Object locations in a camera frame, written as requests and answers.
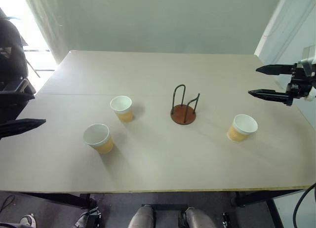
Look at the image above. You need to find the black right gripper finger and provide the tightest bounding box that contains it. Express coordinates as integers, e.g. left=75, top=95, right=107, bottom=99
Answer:
left=247, top=88, right=293, bottom=107
left=255, top=63, right=297, bottom=77

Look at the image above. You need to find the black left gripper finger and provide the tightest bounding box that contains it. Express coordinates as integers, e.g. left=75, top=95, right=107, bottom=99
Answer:
left=0, top=91, right=36, bottom=124
left=0, top=118, right=47, bottom=140

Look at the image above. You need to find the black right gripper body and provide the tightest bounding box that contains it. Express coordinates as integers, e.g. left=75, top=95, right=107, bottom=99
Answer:
left=285, top=62, right=316, bottom=100

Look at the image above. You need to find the yellow ribbed paper cup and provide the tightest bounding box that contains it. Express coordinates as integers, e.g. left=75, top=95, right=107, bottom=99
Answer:
left=226, top=114, right=259, bottom=143
left=110, top=95, right=135, bottom=123
left=83, top=123, right=115, bottom=154

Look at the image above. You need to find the black office chair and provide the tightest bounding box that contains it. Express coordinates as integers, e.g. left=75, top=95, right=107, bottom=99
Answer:
left=0, top=7, right=37, bottom=94

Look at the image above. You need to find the white sheer curtain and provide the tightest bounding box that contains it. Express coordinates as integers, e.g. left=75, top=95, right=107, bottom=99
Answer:
left=21, top=0, right=73, bottom=66

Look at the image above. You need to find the black metal table leg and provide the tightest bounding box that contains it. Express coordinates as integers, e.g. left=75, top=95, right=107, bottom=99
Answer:
left=231, top=189, right=308, bottom=208
left=23, top=191, right=97, bottom=210

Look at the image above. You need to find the white sneaker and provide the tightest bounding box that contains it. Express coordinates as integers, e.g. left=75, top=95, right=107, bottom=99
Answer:
left=19, top=213, right=36, bottom=228

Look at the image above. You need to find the black metal clamp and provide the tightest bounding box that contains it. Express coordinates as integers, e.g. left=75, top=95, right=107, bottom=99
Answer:
left=85, top=203, right=102, bottom=223

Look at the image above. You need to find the grey rounded shape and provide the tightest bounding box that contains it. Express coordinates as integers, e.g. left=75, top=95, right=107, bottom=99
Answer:
left=127, top=204, right=157, bottom=228
left=184, top=207, right=217, bottom=228

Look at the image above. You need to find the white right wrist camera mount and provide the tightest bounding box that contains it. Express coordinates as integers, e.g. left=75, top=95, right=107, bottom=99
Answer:
left=297, top=44, right=316, bottom=102

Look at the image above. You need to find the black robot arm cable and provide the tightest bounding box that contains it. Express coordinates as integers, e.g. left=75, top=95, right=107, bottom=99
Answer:
left=292, top=182, right=316, bottom=228

